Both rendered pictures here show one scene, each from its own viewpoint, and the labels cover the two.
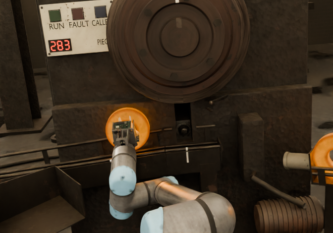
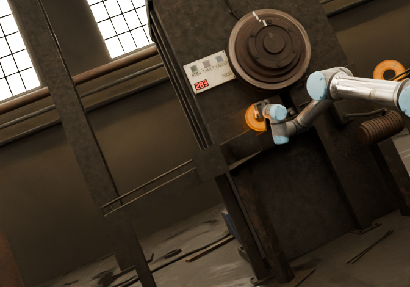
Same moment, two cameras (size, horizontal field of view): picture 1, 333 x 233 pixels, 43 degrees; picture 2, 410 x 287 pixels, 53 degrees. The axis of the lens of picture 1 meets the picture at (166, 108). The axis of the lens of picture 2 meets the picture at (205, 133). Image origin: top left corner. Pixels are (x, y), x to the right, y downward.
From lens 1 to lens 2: 1.29 m
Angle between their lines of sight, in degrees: 24
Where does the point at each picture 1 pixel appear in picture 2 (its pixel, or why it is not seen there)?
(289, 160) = not seen: hidden behind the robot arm
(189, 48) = (281, 46)
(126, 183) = (281, 108)
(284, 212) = (376, 120)
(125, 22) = (240, 49)
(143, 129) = not seen: hidden behind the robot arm
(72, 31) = (206, 74)
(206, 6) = (281, 22)
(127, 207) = (285, 132)
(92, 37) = (218, 74)
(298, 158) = not seen: hidden behind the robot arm
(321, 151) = (378, 76)
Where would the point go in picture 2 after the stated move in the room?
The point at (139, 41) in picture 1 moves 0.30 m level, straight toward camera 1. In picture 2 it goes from (253, 50) to (269, 28)
